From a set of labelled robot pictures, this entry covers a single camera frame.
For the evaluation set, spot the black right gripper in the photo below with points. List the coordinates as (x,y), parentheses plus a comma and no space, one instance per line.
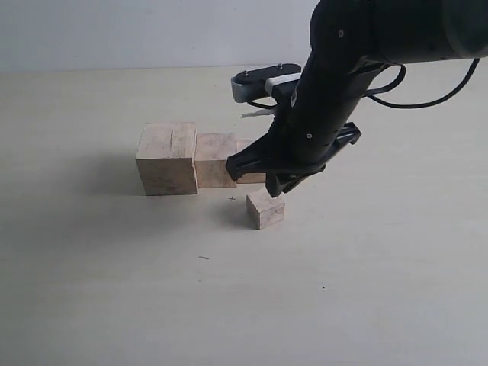
(298,146)

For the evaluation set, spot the smallest wooden cube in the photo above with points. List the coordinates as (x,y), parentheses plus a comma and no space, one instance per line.
(264,209)

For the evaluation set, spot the third largest wooden cube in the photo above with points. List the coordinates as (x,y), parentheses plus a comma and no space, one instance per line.
(247,161)

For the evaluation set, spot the second largest wooden cube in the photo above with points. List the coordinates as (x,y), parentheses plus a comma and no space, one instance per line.
(211,153)

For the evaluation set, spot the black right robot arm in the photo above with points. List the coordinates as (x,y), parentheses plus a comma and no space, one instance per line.
(352,42)

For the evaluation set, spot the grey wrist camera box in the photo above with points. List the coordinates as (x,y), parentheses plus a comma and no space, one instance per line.
(251,85)

